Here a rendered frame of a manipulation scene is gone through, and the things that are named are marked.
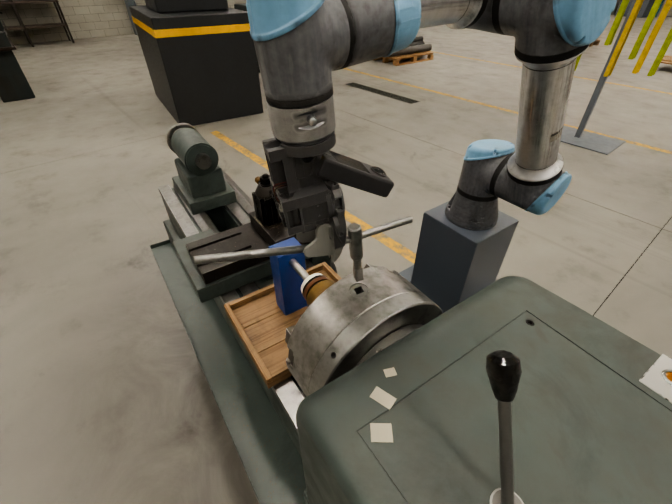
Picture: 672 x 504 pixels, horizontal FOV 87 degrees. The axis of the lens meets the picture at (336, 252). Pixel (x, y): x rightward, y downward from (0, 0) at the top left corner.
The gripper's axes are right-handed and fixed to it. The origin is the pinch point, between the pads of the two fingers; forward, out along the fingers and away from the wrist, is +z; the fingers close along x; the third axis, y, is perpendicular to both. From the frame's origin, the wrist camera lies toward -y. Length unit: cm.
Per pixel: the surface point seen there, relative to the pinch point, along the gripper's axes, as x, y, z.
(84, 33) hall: -1397, 298, 124
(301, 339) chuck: 1.6, 8.9, 16.6
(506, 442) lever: 32.4, -5.6, 1.3
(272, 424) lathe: -15, 24, 78
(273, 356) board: -16.1, 15.8, 44.5
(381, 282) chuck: -0.5, -8.2, 11.4
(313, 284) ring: -16.2, 1.6, 22.9
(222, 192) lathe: -104, 18, 43
